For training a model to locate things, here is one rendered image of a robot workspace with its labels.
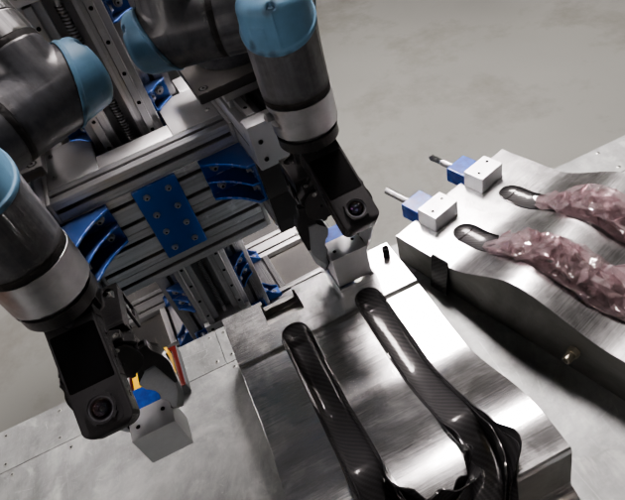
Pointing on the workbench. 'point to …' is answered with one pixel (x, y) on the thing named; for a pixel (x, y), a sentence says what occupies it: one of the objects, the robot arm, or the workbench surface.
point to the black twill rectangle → (439, 274)
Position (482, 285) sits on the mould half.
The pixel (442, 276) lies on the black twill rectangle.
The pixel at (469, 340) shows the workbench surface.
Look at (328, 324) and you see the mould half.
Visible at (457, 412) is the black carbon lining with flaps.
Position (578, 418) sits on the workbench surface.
